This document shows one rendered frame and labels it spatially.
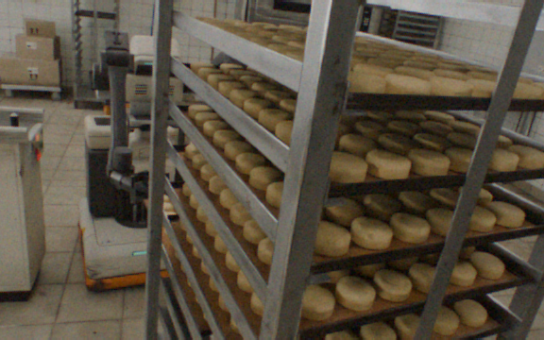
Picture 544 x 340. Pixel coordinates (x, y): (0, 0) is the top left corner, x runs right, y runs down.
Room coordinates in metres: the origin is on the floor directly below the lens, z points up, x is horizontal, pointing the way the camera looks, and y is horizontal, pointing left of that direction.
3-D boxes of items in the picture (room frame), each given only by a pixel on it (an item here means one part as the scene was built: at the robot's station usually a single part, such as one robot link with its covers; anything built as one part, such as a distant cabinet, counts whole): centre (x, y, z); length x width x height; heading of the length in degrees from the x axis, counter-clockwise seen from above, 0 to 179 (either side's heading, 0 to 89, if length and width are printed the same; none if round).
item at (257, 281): (0.67, 0.09, 1.23); 0.64 x 0.03 x 0.03; 29
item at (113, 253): (2.24, 0.72, 0.16); 0.67 x 0.64 x 0.25; 29
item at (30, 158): (1.89, 1.11, 0.77); 0.24 x 0.04 x 0.14; 17
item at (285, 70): (0.67, 0.09, 1.50); 0.64 x 0.03 x 0.03; 29
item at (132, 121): (1.98, 0.58, 0.92); 0.28 x 0.16 x 0.22; 119
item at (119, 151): (1.33, 0.49, 0.99); 0.12 x 0.09 x 0.12; 27
